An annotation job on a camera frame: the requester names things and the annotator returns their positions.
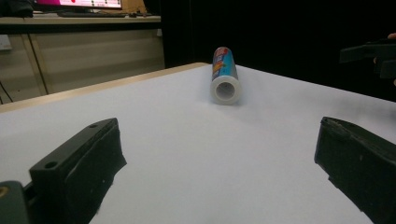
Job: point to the dark bag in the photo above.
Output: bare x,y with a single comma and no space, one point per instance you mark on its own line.
15,7

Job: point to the computer monitor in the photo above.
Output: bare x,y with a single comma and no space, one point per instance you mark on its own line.
77,3

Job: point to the black keyboard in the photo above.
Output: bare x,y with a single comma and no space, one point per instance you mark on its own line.
90,14

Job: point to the blue cylindrical snack can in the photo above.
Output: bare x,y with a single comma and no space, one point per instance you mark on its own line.
224,74

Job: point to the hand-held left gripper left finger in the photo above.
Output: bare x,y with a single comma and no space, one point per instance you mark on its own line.
77,168

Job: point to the beige desk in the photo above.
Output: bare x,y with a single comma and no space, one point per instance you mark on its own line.
87,56

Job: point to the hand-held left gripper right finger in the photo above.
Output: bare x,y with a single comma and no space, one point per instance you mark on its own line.
358,161

